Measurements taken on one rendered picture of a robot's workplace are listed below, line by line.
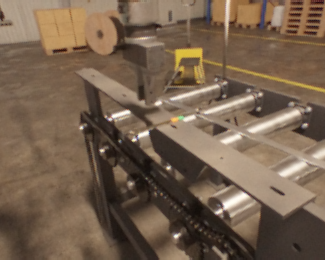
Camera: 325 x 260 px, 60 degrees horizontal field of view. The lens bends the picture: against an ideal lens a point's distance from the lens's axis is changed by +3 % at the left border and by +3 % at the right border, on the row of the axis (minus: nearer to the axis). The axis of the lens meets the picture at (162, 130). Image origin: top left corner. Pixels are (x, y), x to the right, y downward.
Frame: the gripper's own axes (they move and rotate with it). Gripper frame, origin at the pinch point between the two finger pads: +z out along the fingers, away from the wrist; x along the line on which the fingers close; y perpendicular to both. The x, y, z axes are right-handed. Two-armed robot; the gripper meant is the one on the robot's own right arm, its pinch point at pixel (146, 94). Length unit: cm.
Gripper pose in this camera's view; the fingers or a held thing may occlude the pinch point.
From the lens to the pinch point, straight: 72.3
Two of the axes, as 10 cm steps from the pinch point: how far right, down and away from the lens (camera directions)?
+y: -8.4, 2.9, -4.6
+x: 5.4, 3.6, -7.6
